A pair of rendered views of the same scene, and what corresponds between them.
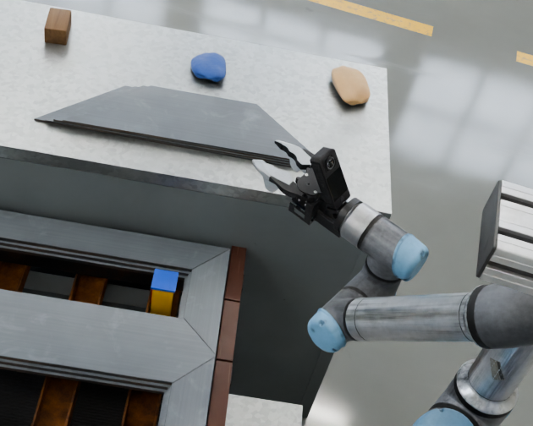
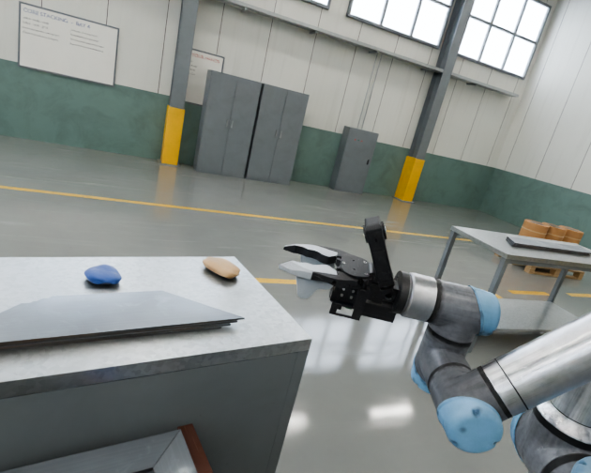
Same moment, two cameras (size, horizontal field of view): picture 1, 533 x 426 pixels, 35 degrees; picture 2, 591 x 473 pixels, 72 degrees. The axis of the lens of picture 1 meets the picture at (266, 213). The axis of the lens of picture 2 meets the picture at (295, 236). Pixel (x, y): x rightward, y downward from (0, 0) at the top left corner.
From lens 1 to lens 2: 1.11 m
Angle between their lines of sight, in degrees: 38
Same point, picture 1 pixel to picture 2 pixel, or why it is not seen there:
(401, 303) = (572, 335)
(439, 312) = not seen: outside the picture
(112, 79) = (2, 301)
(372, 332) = (548, 390)
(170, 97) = (78, 300)
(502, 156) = not seen: hidden behind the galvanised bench
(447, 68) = not seen: hidden behind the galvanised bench
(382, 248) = (464, 304)
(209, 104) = (119, 298)
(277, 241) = (221, 403)
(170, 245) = (117, 451)
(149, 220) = (83, 434)
